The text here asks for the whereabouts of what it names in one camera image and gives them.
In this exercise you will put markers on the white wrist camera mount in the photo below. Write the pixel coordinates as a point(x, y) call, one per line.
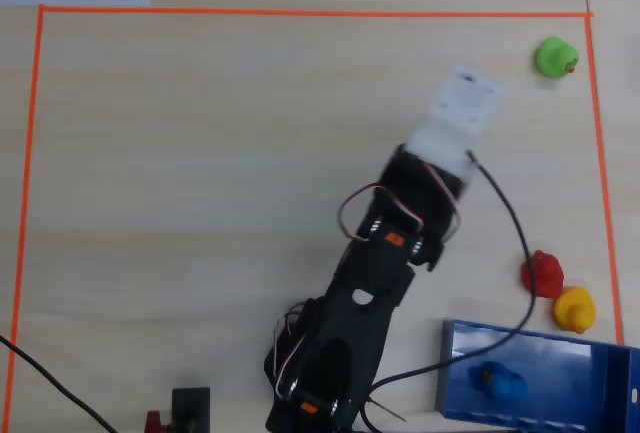
point(465, 103)

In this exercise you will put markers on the black zip tie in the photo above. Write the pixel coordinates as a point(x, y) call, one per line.
point(387, 409)

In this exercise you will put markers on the blue plastic box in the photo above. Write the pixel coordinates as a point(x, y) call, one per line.
point(560, 363)

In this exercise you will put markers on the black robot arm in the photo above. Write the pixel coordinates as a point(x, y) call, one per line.
point(360, 323)

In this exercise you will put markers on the red rubber duck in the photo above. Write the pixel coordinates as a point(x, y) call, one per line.
point(548, 275)

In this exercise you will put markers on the green rubber duck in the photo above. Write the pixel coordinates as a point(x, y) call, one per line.
point(552, 58)

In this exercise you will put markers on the yellow rubber duck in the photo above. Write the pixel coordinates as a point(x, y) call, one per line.
point(575, 309)

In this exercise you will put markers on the orange tape strip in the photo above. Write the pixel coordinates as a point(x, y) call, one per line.
point(150, 10)
point(602, 178)
point(27, 153)

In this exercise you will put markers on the blue rubber duck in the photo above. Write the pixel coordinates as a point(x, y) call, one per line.
point(505, 385)

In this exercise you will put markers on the black table clamp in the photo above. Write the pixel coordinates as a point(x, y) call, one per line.
point(191, 400)

